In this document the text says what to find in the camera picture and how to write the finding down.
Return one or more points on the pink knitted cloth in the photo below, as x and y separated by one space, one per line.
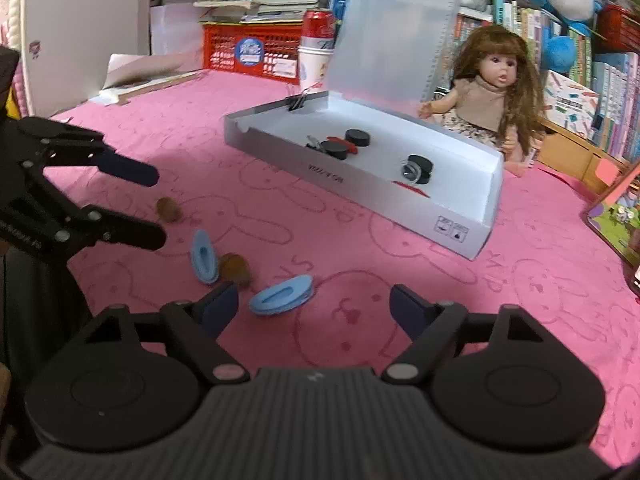
10 5

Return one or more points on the pink sticky note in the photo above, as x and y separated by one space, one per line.
611 172

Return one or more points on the flat books pile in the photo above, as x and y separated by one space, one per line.
145 77

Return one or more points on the red drink can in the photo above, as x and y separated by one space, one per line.
319 30

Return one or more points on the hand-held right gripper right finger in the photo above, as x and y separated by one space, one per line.
407 307

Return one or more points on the small metal clip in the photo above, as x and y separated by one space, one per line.
313 143

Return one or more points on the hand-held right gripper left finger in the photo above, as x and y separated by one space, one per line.
220 309

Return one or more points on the black binder clip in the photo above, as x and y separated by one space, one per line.
298 101

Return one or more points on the red plastic crate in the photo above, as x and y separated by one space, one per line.
225 52

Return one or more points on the clear round disc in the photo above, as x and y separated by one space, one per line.
410 171

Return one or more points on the pink printed blanket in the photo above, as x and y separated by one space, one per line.
350 285

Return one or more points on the brown-haired doll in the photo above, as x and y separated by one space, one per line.
487 100

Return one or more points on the red mesh basket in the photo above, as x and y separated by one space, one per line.
622 27

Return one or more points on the black round disc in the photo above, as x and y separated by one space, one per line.
334 150
424 167
358 137

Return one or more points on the blue oval plastic clip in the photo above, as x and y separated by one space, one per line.
281 296

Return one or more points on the blue oval lid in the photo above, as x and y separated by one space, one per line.
205 257

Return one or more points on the colourful picture book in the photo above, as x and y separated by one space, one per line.
615 220

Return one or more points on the large white board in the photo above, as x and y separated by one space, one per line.
85 35

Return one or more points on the row of upright books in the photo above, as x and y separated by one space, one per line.
615 105

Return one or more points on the red plastic piece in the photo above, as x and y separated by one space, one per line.
352 149

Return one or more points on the white paper cup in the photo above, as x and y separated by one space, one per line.
314 67

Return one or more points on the wooden shelf box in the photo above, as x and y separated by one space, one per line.
575 160

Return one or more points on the white cardboard box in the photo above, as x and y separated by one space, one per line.
360 195

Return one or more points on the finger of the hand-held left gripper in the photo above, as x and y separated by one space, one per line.
130 170
135 234

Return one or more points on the colourful printed box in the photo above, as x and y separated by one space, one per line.
570 100

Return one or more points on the brown round cookie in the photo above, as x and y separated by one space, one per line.
169 210
235 270

